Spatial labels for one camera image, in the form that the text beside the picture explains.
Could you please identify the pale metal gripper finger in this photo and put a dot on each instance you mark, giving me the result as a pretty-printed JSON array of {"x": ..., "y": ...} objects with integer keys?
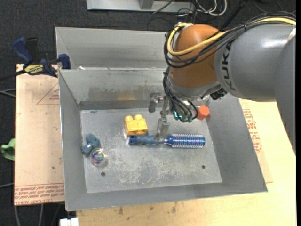
[
  {"x": 166, "y": 126},
  {"x": 158, "y": 132}
]

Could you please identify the yellow toy brick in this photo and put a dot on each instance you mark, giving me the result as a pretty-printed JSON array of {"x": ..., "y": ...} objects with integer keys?
[{"x": 136, "y": 125}]

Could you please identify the blue hairbrush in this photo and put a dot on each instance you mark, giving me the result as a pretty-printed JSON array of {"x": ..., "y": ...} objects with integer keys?
[{"x": 185, "y": 140}]

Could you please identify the orange hexagonal block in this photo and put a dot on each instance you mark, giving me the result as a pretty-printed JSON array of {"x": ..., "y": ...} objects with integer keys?
[{"x": 203, "y": 112}]

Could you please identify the grey metal bin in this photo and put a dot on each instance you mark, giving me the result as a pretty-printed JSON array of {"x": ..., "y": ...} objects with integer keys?
[{"x": 150, "y": 173}]

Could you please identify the clear iridescent ball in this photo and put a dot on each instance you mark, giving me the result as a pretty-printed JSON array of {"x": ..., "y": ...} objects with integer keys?
[{"x": 98, "y": 156}]

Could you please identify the teal toy figure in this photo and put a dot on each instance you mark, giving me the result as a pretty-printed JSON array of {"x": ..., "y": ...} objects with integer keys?
[{"x": 90, "y": 141}]

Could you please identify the brown cardboard board red print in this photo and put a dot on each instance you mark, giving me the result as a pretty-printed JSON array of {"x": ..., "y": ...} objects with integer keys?
[{"x": 37, "y": 131}]

